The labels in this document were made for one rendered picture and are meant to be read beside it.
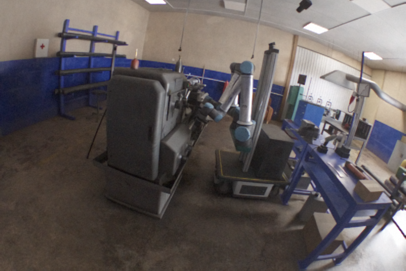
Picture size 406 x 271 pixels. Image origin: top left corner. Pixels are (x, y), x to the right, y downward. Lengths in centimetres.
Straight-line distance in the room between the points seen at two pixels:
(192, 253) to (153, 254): 32
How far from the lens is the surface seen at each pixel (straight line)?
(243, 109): 159
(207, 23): 677
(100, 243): 170
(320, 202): 222
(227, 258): 169
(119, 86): 130
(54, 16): 434
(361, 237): 197
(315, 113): 293
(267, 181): 217
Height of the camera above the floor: 143
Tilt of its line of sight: 17 degrees down
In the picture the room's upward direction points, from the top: 11 degrees clockwise
